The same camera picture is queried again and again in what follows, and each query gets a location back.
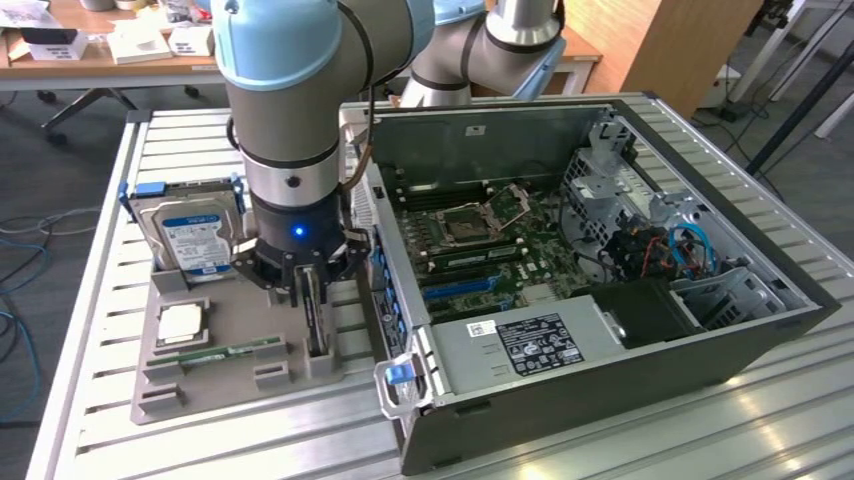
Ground silver CPU chip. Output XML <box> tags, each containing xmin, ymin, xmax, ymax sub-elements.
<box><xmin>155</xmin><ymin>302</ymin><xmax>207</xmax><ymax>347</ymax></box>

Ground white open box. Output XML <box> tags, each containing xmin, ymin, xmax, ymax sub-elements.
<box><xmin>106</xmin><ymin>28</ymin><xmax>174</xmax><ymax>65</ymax></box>

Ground black open PC case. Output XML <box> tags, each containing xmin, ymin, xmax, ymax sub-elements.
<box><xmin>331</xmin><ymin>97</ymin><xmax>843</xmax><ymax>476</ymax></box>

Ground wooden desk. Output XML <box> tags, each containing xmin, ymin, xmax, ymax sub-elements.
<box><xmin>0</xmin><ymin>0</ymin><xmax>602</xmax><ymax>109</ymax></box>

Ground black power strip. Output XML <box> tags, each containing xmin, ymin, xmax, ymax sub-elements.
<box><xmin>691</xmin><ymin>102</ymin><xmax>743</xmax><ymax>124</ymax></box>

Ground perforated metal drive cage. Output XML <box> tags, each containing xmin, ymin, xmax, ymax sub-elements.
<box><xmin>558</xmin><ymin>146</ymin><xmax>659</xmax><ymax>236</ymax></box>

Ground green RAM stick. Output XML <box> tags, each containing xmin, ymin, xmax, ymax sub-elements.
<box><xmin>144</xmin><ymin>336</ymin><xmax>283</xmax><ymax>370</ymax></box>
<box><xmin>431</xmin><ymin>245</ymin><xmax>523</xmax><ymax>267</ymax></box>

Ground green Nvidia graphics card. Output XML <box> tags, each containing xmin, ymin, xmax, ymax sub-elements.
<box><xmin>296</xmin><ymin>263</ymin><xmax>334</xmax><ymax>360</ymax></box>

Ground white box black print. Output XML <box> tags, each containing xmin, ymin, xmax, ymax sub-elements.
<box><xmin>166</xmin><ymin>24</ymin><xmax>218</xmax><ymax>57</ymax></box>

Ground white table frame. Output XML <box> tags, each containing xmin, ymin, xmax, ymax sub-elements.
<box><xmin>726</xmin><ymin>0</ymin><xmax>854</xmax><ymax>139</ymax></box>

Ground white box black lid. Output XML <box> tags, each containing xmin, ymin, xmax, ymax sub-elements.
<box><xmin>22</xmin><ymin>27</ymin><xmax>90</xmax><ymax>62</ymax></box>

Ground black tripod pole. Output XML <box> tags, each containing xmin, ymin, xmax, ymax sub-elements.
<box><xmin>746</xmin><ymin>47</ymin><xmax>854</xmax><ymax>176</ymax></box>

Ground clear plastic bag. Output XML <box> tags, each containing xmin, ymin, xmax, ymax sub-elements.
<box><xmin>162</xmin><ymin>0</ymin><xmax>202</xmax><ymax>24</ymax></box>

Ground hard disk in blue carrier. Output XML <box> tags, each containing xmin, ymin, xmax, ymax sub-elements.
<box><xmin>118</xmin><ymin>172</ymin><xmax>250</xmax><ymax>281</ymax></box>

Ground grey parts rack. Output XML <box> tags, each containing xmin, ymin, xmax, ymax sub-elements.
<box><xmin>128</xmin><ymin>259</ymin><xmax>347</xmax><ymax>426</ymax></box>

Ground black and red wire bundle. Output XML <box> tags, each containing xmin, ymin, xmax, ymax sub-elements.
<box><xmin>599</xmin><ymin>223</ymin><xmax>675</xmax><ymax>282</ymax></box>

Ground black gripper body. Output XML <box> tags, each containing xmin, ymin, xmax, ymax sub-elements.
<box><xmin>251</xmin><ymin>197</ymin><xmax>350</xmax><ymax>290</ymax></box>

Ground black camera cable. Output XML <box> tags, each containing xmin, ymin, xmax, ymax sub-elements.
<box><xmin>335</xmin><ymin>0</ymin><xmax>376</xmax><ymax>236</ymax></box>

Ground grey power supply unit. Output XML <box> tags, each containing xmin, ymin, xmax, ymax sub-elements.
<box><xmin>426</xmin><ymin>293</ymin><xmax>630</xmax><ymax>395</ymax></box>

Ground blue wire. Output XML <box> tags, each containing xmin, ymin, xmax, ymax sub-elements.
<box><xmin>669</xmin><ymin>223</ymin><xmax>719</xmax><ymax>275</ymax></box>

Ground green motherboard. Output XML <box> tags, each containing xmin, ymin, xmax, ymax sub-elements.
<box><xmin>392</xmin><ymin>172</ymin><xmax>606</xmax><ymax>324</ymax></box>

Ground CPU socket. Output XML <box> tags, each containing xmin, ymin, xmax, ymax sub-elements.
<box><xmin>435</xmin><ymin>206</ymin><xmax>499</xmax><ymax>242</ymax></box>

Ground small white box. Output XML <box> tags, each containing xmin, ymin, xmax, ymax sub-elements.
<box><xmin>711</xmin><ymin>63</ymin><xmax>745</xmax><ymax>104</ymax></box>

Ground black office chair base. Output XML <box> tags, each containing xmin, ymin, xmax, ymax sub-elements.
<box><xmin>36</xmin><ymin>88</ymin><xmax>206</xmax><ymax>147</ymax></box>

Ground wooden cabinet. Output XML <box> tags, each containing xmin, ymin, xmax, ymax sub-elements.
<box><xmin>565</xmin><ymin>0</ymin><xmax>766</xmax><ymax>121</ymax></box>

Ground silver chipset heatsink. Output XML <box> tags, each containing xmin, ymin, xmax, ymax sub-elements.
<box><xmin>523</xmin><ymin>284</ymin><xmax>569</xmax><ymax>304</ymax></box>

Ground paper sheets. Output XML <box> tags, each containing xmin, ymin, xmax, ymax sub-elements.
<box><xmin>0</xmin><ymin>0</ymin><xmax>59</xmax><ymax>29</ymax></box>

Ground silver disk bay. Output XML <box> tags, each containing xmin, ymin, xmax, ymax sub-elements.
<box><xmin>669</xmin><ymin>266</ymin><xmax>790</xmax><ymax>332</ymax></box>

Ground blue expansion slot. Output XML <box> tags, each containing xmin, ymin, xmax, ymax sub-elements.
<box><xmin>420</xmin><ymin>277</ymin><xmax>502</xmax><ymax>301</ymax></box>

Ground metal socket cover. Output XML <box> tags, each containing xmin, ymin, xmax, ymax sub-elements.
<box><xmin>489</xmin><ymin>183</ymin><xmax>537</xmax><ymax>227</ymax></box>

